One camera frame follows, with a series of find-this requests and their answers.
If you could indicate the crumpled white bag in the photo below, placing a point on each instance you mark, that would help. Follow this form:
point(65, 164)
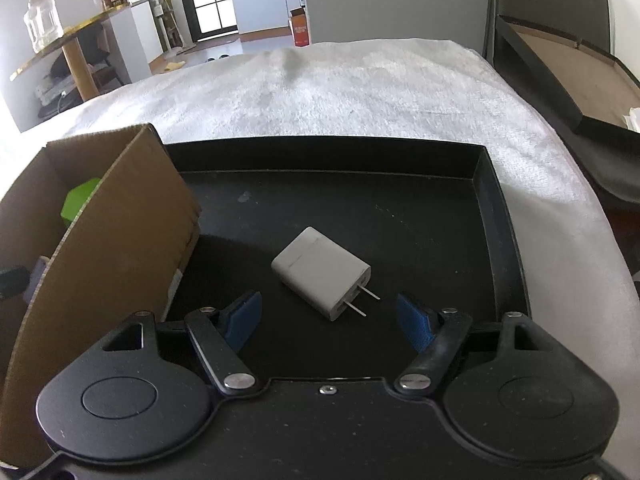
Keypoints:
point(632, 119)

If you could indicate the small green box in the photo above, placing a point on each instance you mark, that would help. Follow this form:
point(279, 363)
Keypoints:
point(77, 202)

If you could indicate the black bed frame brown base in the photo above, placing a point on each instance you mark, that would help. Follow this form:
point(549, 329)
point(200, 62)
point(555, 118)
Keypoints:
point(565, 70)

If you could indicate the white standing fan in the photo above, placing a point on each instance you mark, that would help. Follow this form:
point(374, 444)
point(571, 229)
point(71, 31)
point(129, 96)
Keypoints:
point(159, 2)

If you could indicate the white kitchen cabinet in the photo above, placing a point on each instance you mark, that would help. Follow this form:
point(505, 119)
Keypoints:
point(260, 5)

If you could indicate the white side cabinet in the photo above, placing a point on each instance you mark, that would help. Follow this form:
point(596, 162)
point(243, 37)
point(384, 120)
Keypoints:
point(135, 45)

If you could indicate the tan cardboard scrap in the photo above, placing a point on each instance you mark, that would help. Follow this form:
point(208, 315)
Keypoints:
point(174, 66)

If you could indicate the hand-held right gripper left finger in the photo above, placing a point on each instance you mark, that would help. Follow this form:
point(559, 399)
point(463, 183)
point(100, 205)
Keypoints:
point(245, 320)

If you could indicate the round gold table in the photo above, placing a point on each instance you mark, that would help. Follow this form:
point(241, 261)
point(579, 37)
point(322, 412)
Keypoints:
point(82, 75)

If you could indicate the black tray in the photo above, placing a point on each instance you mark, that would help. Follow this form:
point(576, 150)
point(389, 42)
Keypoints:
point(400, 210)

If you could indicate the white plug charger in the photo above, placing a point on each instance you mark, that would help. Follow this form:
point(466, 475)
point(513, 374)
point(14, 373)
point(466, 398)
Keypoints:
point(320, 270)

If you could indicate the orange cardboard box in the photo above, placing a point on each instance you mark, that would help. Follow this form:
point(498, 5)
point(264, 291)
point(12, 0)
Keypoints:
point(301, 32)

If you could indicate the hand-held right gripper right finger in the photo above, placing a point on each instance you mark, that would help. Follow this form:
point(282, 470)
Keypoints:
point(415, 322)

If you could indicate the brown cardboard box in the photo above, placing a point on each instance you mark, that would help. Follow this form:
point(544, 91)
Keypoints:
point(130, 220)

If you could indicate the clear glass jar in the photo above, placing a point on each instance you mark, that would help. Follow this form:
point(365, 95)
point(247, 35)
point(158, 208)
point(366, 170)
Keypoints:
point(42, 25)

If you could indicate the blue-grey toy block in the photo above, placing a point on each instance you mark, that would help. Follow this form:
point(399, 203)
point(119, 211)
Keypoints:
point(36, 280)

